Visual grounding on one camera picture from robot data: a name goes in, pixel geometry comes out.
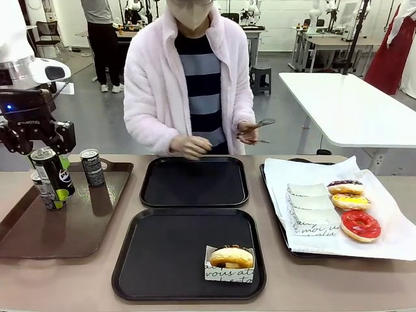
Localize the black camera stand pole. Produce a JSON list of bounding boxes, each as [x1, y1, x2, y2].
[[343, 0, 372, 75]]

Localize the person's right forearm pink sleeve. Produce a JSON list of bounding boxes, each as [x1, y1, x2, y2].
[[123, 90, 183, 156]]

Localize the red dress on mannequin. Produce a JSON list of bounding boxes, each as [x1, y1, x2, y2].
[[363, 0, 416, 96]]

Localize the red glazed donut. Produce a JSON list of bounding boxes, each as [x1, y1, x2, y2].
[[340, 209, 382, 243]]

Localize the black tray under paper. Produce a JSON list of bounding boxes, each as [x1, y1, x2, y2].
[[259, 158, 355, 259]]

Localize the beige face mask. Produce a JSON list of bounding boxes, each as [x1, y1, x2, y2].
[[169, 0, 212, 32]]

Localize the person's left hand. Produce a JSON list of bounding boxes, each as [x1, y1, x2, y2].
[[236, 119, 259, 146]]

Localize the dark grey plastic stool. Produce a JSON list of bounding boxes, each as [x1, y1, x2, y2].
[[249, 64, 272, 96]]

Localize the metal serving tongs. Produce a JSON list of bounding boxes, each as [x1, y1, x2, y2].
[[236, 118, 276, 144]]

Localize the person's left forearm pink sleeve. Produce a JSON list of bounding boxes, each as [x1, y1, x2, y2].
[[227, 87, 257, 129]]

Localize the purple chocolate glazed donut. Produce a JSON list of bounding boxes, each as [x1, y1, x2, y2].
[[326, 179, 364, 196]]

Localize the large black square tray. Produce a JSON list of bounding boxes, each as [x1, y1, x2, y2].
[[111, 207, 267, 302]]

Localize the person in pink fleece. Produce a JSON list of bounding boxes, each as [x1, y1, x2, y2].
[[123, 5, 257, 156]]

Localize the long white lab desk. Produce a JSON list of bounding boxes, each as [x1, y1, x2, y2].
[[294, 25, 383, 73]]

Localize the donut in paper box front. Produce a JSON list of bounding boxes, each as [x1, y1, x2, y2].
[[203, 245, 256, 282]]

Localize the standing person in grey top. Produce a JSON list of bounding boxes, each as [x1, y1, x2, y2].
[[80, 0, 126, 94]]

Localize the black office chair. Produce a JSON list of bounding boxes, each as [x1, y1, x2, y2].
[[34, 20, 63, 59]]

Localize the small white lab desk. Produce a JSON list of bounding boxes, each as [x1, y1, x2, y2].
[[242, 27, 265, 68]]

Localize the black green soda can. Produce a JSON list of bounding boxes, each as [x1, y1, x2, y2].
[[30, 148, 76, 201], [80, 148, 105, 189], [31, 170, 66, 211]]

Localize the white table top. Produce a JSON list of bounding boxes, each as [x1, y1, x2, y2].
[[278, 71, 416, 149]]

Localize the person's right hand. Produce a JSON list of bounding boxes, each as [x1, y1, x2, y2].
[[168, 135, 214, 161]]

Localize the brown plastic tray with handles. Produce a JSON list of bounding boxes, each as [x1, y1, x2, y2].
[[0, 159, 135, 261]]

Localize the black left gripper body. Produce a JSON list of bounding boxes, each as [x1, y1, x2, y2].
[[0, 89, 57, 141]]

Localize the small black square tray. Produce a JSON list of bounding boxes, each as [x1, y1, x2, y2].
[[139, 156, 250, 209]]

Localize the white paper sheet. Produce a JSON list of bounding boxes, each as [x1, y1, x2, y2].
[[263, 155, 416, 263]]

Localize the blue striped shirt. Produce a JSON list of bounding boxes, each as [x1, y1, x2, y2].
[[175, 32, 230, 155]]

